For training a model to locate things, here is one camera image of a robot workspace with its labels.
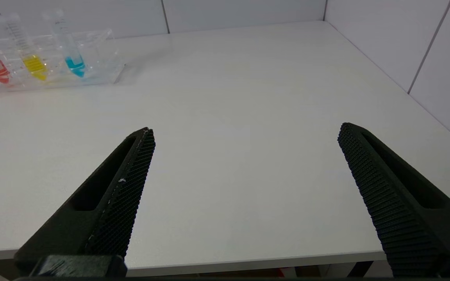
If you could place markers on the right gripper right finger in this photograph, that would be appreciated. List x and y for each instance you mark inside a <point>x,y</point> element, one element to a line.
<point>397,203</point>

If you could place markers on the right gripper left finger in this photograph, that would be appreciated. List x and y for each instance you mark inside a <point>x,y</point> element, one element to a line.
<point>108,210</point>

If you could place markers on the yellow pigment test tube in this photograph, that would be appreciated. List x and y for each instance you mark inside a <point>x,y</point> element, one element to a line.
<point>33,64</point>

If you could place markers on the blue pigment test tube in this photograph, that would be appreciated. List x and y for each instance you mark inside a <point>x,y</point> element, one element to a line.
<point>74,64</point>

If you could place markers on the clear acrylic test tube rack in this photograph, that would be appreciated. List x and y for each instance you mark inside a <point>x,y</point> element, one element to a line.
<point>96,58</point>

